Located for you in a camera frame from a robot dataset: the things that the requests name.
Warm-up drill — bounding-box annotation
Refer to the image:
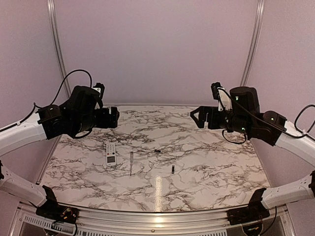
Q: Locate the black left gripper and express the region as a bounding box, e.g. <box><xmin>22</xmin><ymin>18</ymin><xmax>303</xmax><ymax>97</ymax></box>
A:
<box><xmin>71</xmin><ymin>106</ymin><xmax>120</xmax><ymax>133</ymax></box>

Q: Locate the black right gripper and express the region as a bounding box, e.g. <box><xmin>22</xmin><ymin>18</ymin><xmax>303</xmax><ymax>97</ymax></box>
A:
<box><xmin>190</xmin><ymin>105</ymin><xmax>252</xmax><ymax>135</ymax></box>

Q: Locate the white remote control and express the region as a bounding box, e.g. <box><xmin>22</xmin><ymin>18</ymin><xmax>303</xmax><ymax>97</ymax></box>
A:
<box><xmin>105</xmin><ymin>143</ymin><xmax>117</xmax><ymax>167</ymax></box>

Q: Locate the clear handled screwdriver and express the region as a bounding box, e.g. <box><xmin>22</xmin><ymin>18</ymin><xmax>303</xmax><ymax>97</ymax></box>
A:
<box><xmin>129</xmin><ymin>152</ymin><xmax>134</xmax><ymax>176</ymax></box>

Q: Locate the white battery cover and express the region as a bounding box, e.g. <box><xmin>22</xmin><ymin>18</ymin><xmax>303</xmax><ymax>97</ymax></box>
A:
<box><xmin>237</xmin><ymin>192</ymin><xmax>247</xmax><ymax>204</ymax></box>

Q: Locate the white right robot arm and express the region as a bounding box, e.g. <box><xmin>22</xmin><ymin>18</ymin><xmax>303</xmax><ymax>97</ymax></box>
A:
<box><xmin>190</xmin><ymin>82</ymin><xmax>315</xmax><ymax>220</ymax></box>

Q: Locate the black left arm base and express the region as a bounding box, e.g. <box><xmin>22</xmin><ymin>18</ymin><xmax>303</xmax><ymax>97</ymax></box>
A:
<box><xmin>36</xmin><ymin>185</ymin><xmax>79</xmax><ymax>224</ymax></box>

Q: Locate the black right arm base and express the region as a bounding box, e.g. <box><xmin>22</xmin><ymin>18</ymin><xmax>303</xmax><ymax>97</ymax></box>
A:
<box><xmin>227</xmin><ymin>188</ymin><xmax>270</xmax><ymax>225</ymax></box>

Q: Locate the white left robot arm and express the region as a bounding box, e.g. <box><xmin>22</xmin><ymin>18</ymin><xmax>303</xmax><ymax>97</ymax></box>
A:
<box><xmin>0</xmin><ymin>83</ymin><xmax>120</xmax><ymax>219</ymax></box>

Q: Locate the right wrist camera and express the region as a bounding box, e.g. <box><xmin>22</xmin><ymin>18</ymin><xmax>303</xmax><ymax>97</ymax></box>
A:
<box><xmin>211</xmin><ymin>82</ymin><xmax>232</xmax><ymax>112</ymax></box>

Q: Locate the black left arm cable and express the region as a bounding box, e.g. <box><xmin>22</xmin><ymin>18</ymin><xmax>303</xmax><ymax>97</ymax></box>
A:
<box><xmin>0</xmin><ymin>69</ymin><xmax>104</xmax><ymax>138</ymax></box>

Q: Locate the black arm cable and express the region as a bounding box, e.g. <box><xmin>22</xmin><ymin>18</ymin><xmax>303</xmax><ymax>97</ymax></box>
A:
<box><xmin>221</xmin><ymin>93</ymin><xmax>315</xmax><ymax>146</ymax></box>
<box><xmin>0</xmin><ymin>69</ymin><xmax>104</xmax><ymax>138</ymax></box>

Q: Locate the aluminium right corner post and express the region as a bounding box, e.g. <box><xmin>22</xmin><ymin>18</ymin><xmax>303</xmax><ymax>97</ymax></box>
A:
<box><xmin>240</xmin><ymin>0</ymin><xmax>265</xmax><ymax>86</ymax></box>

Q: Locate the aluminium corner post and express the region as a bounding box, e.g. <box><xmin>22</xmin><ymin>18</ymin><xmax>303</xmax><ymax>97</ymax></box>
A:
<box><xmin>240</xmin><ymin>0</ymin><xmax>265</xmax><ymax>86</ymax></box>
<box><xmin>46</xmin><ymin>0</ymin><xmax>76</xmax><ymax>109</ymax></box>

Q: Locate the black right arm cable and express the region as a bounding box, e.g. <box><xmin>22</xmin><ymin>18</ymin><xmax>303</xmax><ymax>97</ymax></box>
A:
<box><xmin>221</xmin><ymin>93</ymin><xmax>315</xmax><ymax>146</ymax></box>

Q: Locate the aluminium front rail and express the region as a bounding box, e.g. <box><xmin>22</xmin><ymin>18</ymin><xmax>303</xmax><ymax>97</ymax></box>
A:
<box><xmin>14</xmin><ymin>195</ymin><xmax>296</xmax><ymax>236</ymax></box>

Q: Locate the aluminium left corner post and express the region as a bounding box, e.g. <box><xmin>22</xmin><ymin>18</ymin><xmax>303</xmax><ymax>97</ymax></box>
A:
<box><xmin>46</xmin><ymin>0</ymin><xmax>76</xmax><ymax>109</ymax></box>

